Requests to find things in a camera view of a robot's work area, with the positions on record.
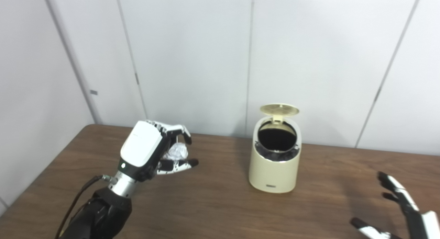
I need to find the white and black right hand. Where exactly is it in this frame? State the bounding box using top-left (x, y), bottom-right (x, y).
top-left (350, 171), bottom-right (440, 239)

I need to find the white and black left hand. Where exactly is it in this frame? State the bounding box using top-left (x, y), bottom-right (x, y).
top-left (118, 120), bottom-right (199, 183)

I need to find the white paper ball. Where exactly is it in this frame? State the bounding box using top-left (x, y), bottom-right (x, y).
top-left (162, 143), bottom-right (189, 162)

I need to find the round cream bin lid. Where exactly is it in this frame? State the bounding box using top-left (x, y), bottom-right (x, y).
top-left (260, 103), bottom-right (300, 124)

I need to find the cream-colored cylindrical bin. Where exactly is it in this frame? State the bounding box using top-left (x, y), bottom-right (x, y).
top-left (249, 115), bottom-right (304, 194)

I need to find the black bin liner bag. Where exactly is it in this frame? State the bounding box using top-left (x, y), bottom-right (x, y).
top-left (254, 122), bottom-right (300, 161)

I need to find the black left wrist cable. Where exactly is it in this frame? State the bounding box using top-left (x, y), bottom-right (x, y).
top-left (53, 175), bottom-right (116, 239)

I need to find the grey wall corner post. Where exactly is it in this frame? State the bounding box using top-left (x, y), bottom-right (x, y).
top-left (43, 0), bottom-right (103, 125)

